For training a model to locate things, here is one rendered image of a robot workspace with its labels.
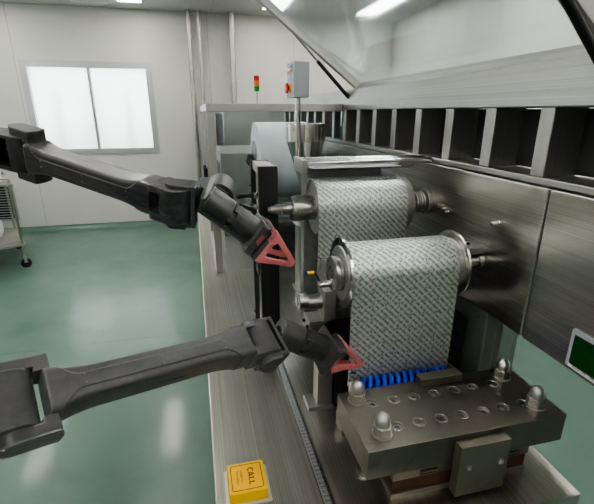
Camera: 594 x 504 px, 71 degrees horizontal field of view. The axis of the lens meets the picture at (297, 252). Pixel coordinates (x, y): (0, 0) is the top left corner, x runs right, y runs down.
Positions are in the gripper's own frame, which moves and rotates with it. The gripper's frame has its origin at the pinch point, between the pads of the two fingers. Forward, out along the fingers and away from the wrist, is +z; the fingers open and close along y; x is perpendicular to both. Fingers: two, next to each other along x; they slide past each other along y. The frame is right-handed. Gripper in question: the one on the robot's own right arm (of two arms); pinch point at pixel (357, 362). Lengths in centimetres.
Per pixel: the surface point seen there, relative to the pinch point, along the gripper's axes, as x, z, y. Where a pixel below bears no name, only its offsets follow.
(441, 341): 11.8, 15.5, 0.3
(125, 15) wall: 92, -170, -557
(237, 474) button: -25.7, -16.2, 9.1
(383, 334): 8.0, 1.5, 0.2
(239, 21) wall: 163, -45, -556
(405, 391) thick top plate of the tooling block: 0.7, 8.7, 6.7
